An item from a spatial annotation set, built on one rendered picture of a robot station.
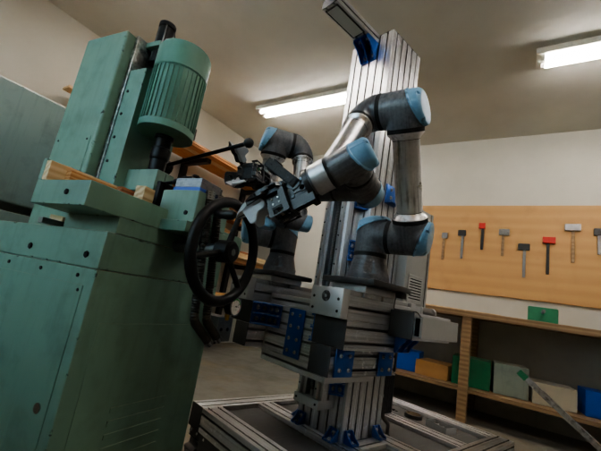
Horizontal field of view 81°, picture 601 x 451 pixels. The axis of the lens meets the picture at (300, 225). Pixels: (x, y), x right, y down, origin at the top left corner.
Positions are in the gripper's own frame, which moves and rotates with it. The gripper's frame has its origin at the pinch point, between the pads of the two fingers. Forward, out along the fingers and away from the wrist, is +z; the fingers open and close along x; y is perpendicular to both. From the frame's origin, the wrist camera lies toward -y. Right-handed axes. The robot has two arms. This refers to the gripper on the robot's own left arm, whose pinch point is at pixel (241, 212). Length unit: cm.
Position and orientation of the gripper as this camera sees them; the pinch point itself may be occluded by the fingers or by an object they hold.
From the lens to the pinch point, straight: 89.2
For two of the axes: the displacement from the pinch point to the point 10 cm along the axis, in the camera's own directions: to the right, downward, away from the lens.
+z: -8.6, 4.3, 2.8
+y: 3.1, 8.7, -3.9
